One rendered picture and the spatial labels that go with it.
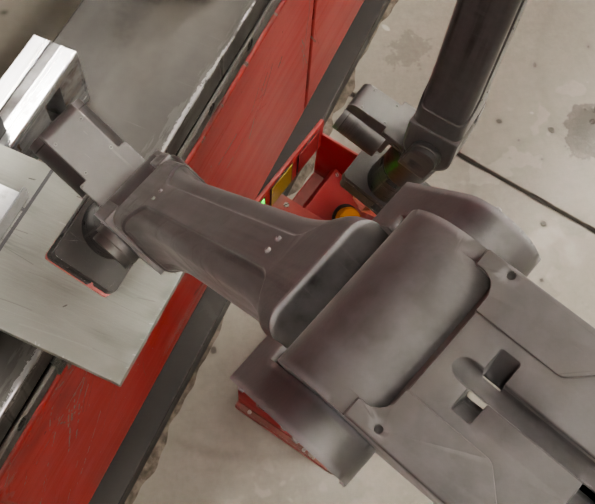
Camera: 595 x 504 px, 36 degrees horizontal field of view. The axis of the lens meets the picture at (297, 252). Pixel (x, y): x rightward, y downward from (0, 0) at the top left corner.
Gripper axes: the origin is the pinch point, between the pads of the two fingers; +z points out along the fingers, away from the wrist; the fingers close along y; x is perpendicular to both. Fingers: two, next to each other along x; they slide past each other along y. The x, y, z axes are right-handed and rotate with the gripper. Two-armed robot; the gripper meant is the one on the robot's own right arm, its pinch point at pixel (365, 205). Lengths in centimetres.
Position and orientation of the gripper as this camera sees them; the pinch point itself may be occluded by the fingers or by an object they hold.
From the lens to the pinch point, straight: 122.4
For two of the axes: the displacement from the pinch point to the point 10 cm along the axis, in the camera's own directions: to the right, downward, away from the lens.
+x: -5.6, 7.4, -3.7
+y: -7.8, -6.2, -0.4
